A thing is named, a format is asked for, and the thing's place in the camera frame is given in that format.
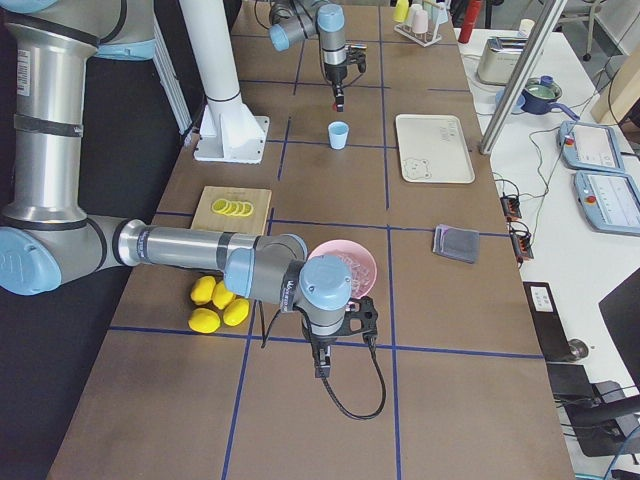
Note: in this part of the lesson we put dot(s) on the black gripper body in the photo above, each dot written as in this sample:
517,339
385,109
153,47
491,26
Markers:
320,341
335,74

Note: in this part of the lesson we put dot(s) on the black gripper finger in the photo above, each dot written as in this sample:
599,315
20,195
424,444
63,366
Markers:
322,362
338,94

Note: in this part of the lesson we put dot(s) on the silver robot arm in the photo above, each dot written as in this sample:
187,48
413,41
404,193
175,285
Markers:
49,240
295,21

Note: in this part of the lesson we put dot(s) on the light blue plastic cup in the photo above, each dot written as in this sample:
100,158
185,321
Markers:
338,132

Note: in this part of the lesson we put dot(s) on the pile of ice cubes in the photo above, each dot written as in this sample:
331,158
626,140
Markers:
363,270

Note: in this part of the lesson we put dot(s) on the yellow cup on rack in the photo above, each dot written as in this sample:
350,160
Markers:
401,10

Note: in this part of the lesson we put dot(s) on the pink cup on rack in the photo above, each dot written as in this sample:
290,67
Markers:
419,22

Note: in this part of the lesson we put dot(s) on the white cup on rack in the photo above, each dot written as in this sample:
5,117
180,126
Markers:
416,7

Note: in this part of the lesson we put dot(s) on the pink bowl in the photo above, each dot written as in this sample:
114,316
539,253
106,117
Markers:
333,247

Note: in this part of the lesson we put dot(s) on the yellow lemon middle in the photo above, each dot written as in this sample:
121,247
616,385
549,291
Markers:
236,312

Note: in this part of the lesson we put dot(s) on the yellow lemon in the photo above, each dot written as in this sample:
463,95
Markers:
236,312
221,296
202,290
204,321

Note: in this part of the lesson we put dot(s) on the cream bear serving tray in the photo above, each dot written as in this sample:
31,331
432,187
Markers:
432,149

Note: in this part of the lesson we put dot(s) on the yellow lemon top right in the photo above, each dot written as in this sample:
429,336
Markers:
221,296

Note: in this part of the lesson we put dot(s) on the yellow lemon bottom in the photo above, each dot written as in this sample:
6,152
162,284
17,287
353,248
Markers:
204,321

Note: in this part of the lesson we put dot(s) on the yellow lemon top left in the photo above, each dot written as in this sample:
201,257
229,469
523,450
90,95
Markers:
202,290

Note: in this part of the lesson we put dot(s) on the red bottle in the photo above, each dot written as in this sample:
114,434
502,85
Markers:
470,17

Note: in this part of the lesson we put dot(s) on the lemon slices row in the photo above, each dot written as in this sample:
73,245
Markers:
232,208

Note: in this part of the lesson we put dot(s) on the wooden cutting board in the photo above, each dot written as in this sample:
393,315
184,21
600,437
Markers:
205,219

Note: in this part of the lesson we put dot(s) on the grey folded cloth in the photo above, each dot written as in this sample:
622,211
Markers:
461,244

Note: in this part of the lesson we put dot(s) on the blue bowl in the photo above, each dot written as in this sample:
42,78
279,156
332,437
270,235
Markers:
517,107

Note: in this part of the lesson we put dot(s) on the blue saucepan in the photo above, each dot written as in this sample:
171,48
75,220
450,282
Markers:
542,95

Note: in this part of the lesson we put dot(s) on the teach pendant far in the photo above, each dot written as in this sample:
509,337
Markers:
587,146

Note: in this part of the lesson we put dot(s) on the teach pendant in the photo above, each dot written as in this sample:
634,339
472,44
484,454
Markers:
587,146
610,201

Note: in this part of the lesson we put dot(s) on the teach pendant near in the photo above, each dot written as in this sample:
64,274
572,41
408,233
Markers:
610,201

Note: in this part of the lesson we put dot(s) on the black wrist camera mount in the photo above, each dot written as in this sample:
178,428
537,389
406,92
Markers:
358,58

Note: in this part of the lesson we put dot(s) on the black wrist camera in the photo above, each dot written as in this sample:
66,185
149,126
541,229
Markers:
361,319

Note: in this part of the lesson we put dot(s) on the white wire cup rack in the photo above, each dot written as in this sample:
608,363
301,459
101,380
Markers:
438,14

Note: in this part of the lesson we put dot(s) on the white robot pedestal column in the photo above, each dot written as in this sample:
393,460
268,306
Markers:
229,132

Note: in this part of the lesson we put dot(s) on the aluminium frame post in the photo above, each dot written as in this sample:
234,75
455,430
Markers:
534,46

